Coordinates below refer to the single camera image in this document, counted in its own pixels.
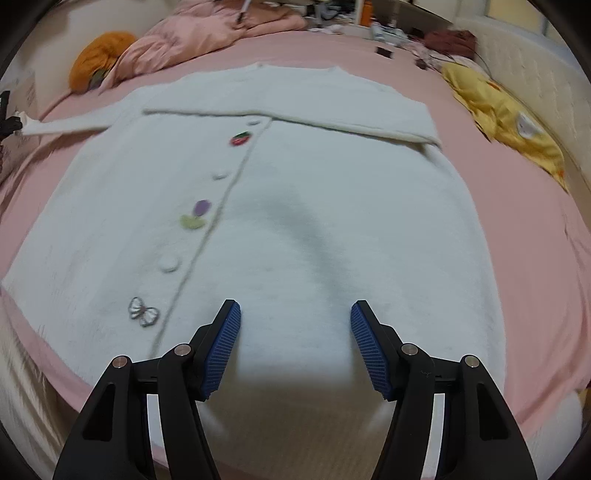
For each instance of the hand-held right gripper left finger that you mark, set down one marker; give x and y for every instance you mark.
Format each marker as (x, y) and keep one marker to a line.
(224, 350)

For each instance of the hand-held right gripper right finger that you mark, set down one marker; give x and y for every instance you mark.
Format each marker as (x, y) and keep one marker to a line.
(369, 350)

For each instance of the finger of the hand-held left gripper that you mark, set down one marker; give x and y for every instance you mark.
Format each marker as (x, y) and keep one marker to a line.
(11, 124)

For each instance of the white knit cardigan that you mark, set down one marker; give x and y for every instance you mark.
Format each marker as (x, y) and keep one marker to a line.
(295, 184)

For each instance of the orange plush cushion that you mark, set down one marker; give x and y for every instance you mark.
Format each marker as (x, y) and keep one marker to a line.
(97, 55)

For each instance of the pink duvet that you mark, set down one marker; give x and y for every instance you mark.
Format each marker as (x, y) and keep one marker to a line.
(184, 41)

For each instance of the white bolster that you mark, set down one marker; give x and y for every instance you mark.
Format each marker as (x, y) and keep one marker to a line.
(558, 420)

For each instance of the yellow pillow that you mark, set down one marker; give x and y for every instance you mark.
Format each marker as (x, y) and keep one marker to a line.
(498, 115)

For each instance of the small dark charger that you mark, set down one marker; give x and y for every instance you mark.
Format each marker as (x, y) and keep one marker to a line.
(420, 63)

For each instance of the small black box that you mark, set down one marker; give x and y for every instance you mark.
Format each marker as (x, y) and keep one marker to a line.
(384, 51)

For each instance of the dark red bag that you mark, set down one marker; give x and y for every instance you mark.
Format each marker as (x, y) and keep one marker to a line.
(450, 41)

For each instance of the white padded headboard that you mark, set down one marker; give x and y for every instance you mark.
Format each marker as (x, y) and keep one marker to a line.
(545, 78)

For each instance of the orange bottle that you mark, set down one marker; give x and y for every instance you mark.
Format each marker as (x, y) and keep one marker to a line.
(365, 14)

